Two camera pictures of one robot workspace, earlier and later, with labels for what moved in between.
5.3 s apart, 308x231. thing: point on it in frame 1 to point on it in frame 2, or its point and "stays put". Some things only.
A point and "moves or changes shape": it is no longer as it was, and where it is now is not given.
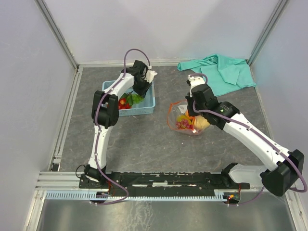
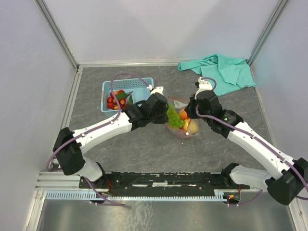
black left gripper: x=142 y=93 to x=164 y=119
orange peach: x=186 y=113 moves or changes shape
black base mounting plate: x=162 y=184 stays put
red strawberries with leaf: x=125 y=101 stays put
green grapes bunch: x=136 y=98 to x=174 y=119
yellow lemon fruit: x=200 y=123 to x=190 y=126
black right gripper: x=190 y=111 stays put
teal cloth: x=224 y=74 stays put
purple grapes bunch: x=183 y=124 to x=180 y=132
